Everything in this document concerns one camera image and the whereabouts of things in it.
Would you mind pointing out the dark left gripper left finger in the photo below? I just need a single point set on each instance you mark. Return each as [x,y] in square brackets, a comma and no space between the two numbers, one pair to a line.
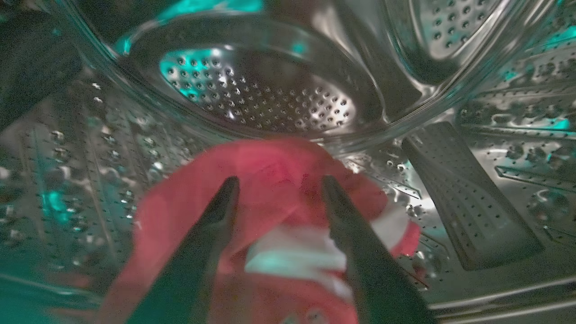
[198,252]

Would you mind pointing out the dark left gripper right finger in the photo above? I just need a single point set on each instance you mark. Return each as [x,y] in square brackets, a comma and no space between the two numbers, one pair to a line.
[364,261]

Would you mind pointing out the red garment with white stripes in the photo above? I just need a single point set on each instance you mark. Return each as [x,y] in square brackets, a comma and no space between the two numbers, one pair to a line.
[270,180]

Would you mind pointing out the white washing machine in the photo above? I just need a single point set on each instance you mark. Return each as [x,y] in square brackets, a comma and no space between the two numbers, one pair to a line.
[517,157]

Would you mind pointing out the grey drum lifter paddle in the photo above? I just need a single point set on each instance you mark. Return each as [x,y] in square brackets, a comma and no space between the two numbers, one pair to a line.
[468,202]

